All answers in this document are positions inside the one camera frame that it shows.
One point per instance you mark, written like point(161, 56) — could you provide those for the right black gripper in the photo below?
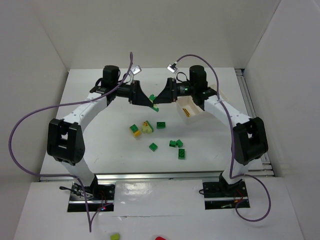
point(170, 90)

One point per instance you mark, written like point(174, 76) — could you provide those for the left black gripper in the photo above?
point(133, 92)

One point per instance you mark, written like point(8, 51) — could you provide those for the green lego plate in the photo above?
point(152, 97)

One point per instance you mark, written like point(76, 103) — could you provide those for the pale green lego brick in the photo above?
point(155, 108)

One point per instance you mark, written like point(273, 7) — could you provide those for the white divided plastic container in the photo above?
point(185, 100)

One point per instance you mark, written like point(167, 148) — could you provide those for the green two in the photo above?
point(181, 154)
point(160, 125)

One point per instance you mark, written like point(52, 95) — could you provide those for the small green lego brick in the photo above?
point(153, 147)

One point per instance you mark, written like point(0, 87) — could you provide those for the yellow orange lego piece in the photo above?
point(186, 112)

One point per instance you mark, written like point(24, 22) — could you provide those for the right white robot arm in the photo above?
point(248, 135)

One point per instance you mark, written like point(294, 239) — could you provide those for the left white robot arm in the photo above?
point(65, 136)

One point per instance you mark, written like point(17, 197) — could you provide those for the pale yellow green lego stack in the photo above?
point(147, 128)

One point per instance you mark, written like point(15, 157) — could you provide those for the lime green object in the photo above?
point(115, 236)

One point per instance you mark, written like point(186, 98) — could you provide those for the red object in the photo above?
point(160, 238)

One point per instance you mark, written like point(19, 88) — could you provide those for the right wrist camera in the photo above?
point(172, 67)

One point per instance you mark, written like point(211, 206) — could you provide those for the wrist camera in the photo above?
point(172, 67)
point(135, 69)

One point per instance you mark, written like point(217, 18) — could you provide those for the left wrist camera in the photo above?
point(135, 69)

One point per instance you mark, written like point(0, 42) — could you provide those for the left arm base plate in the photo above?
point(104, 196)

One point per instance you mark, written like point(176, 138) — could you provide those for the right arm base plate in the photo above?
point(215, 199)

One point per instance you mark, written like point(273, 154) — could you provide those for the aluminium rail frame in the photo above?
point(110, 147)

